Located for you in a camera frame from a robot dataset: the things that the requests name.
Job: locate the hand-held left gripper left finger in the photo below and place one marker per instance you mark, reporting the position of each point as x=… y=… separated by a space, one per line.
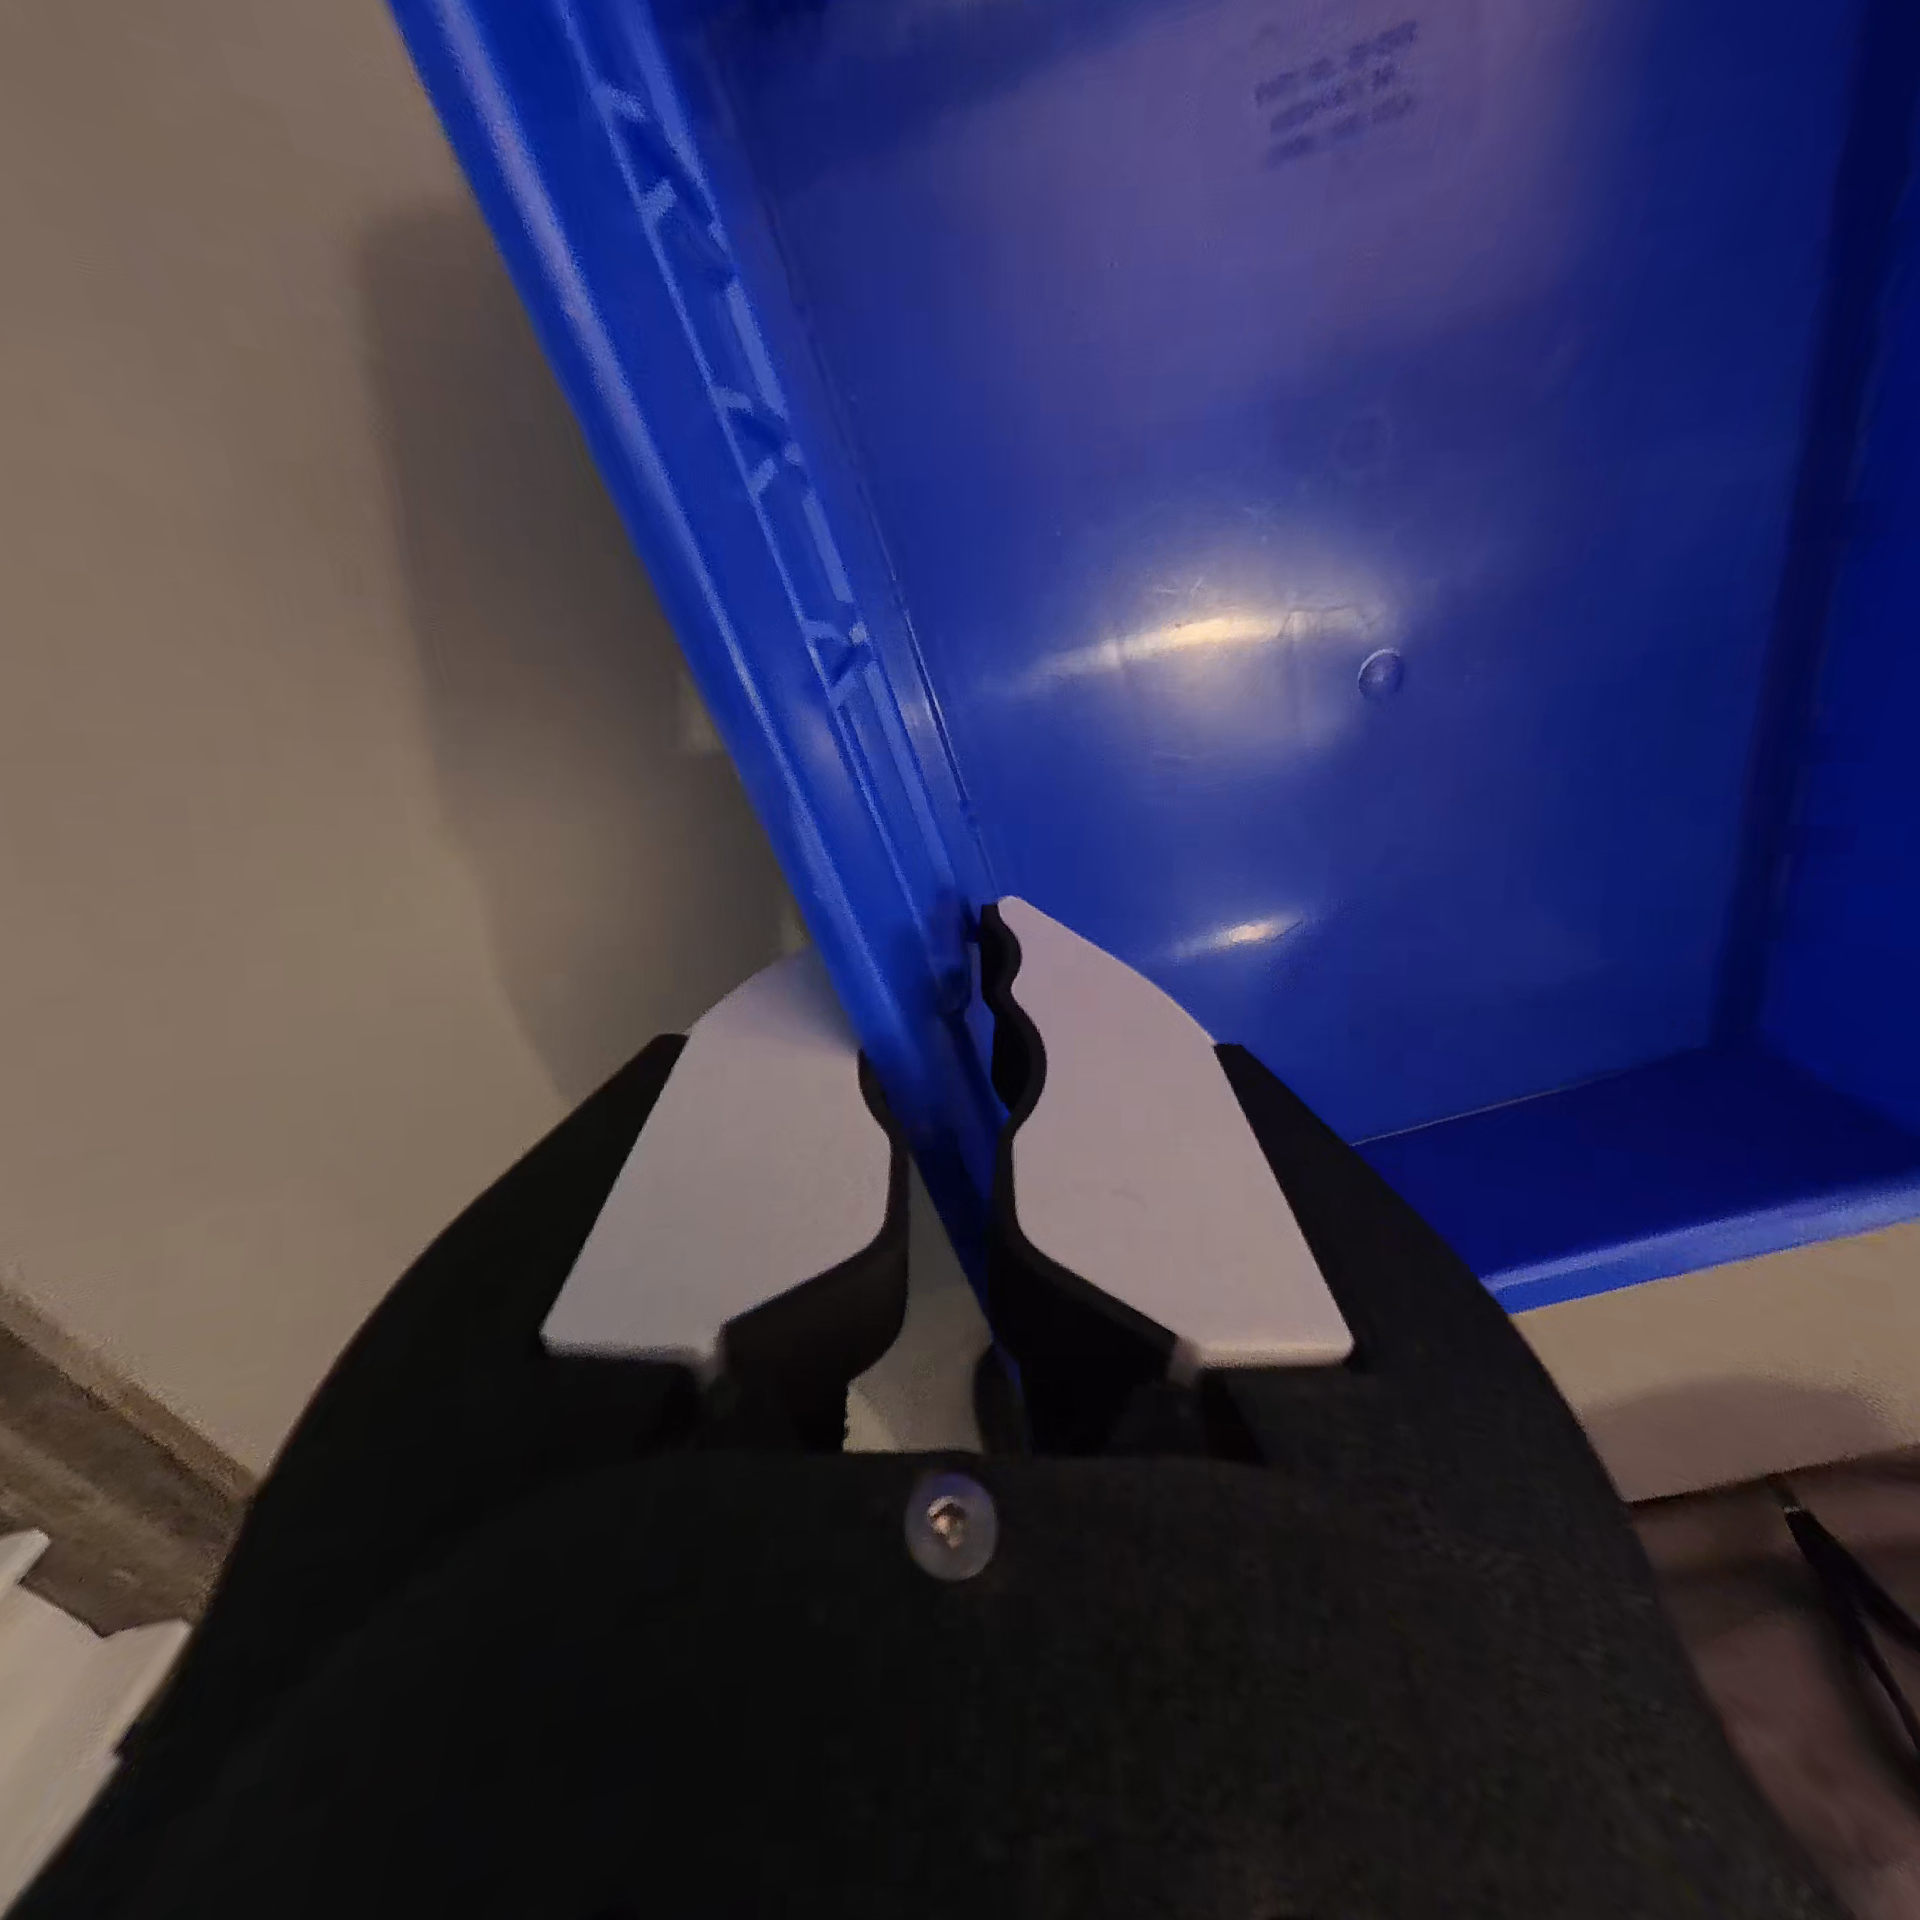
x=720 y=1185

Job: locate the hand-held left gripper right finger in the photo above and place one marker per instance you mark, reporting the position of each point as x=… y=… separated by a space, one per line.
x=1156 y=1200

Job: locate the blue plastic bin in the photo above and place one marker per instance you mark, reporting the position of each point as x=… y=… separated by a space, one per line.
x=1351 y=450

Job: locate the white plastic object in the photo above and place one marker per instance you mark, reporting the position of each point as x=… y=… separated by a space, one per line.
x=75 y=1697

